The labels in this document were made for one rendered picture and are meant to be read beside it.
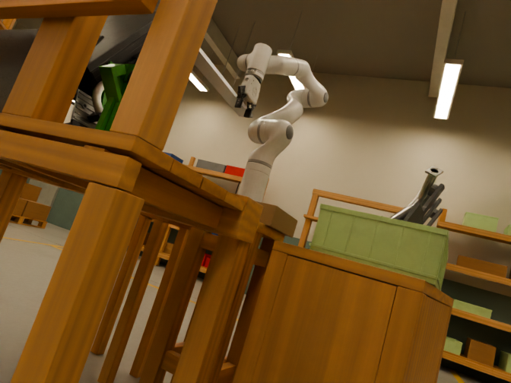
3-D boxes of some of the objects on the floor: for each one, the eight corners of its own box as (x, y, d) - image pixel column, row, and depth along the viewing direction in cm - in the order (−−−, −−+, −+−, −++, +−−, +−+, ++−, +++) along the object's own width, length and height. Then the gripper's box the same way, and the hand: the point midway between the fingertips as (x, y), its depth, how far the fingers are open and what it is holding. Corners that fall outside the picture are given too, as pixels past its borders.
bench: (-39, 309, 193) (28, 153, 207) (185, 458, 125) (261, 210, 139) (-253, 309, 132) (-136, 89, 146) (-40, 601, 64) (136, 135, 78)
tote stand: (298, 429, 175) (341, 266, 188) (412, 499, 144) (454, 299, 157) (206, 469, 122) (274, 239, 135) (356, 594, 91) (425, 280, 104)
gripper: (254, 87, 174) (243, 120, 172) (238, 66, 159) (226, 102, 156) (268, 88, 171) (257, 121, 168) (253, 66, 156) (240, 103, 153)
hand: (242, 110), depth 162 cm, fingers open, 8 cm apart
